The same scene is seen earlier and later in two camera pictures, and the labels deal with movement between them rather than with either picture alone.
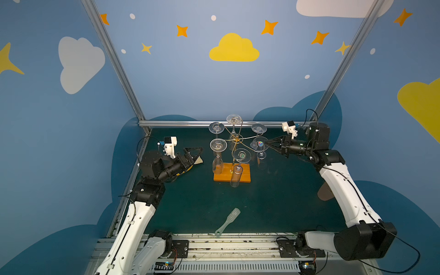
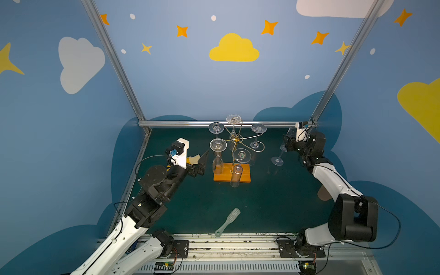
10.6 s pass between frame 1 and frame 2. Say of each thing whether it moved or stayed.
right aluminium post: stayed
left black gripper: moved
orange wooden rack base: stayed
